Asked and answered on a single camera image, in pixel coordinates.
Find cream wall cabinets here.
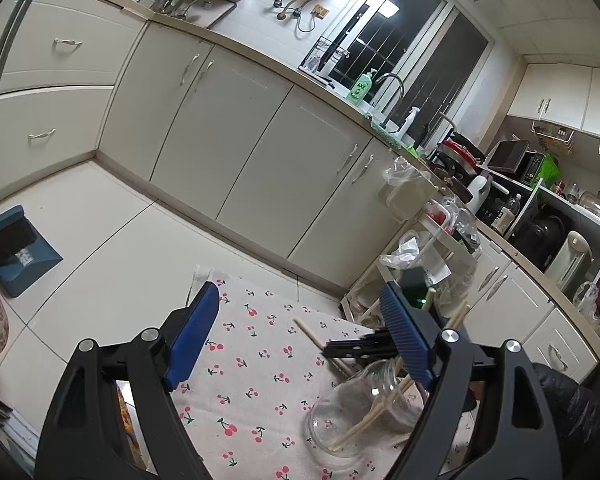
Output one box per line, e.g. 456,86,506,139
507,62,600,143

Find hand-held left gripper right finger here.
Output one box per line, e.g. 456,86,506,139
380,281,565,480

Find cherry print tablecloth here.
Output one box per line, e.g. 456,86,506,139
115,265,486,480

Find person's right forearm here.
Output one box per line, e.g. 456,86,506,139
530,362,600,480

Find kitchen window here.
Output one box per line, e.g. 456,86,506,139
325,0,496,136

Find white spray bottle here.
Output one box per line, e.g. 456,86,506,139
397,106,421,143

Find white trolley rack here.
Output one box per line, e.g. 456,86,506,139
340,195,483,331

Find blue dustpan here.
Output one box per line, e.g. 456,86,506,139
0,205,65,298

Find white thermos pot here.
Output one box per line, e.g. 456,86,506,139
545,230,593,293

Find pale wooden chopstick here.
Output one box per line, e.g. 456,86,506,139
292,317,356,378

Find metal kitchen faucet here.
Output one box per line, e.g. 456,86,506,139
372,72,406,121

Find cream kitchen base cabinets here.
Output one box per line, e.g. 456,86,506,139
0,0,600,381

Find beige hanging waste bin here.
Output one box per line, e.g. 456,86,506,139
377,155,438,221

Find green dish soap bottle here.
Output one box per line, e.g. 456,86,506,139
347,69,378,103

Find clear glass jar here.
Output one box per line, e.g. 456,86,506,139
306,357,431,471

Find wall water hoses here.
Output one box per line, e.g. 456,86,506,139
270,0,331,33

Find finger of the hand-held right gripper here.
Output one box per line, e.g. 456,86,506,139
322,347,398,367
327,329,393,350

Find stack of pans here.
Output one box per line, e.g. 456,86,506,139
430,132,486,186

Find black microwave oven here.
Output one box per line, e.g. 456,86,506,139
485,140,546,186

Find black rice cooker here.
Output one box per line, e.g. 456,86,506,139
512,212,566,271

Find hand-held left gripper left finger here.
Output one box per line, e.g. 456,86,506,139
34,281,222,480

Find white jug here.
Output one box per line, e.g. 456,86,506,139
465,172,508,216

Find black wire dish rack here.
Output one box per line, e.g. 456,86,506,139
300,37,351,81

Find bunch of wooden chopsticks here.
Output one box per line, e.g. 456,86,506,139
330,301,471,451

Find white plastic bag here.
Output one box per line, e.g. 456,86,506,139
379,230,453,286

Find green sink mat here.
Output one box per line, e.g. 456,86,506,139
370,120,416,151

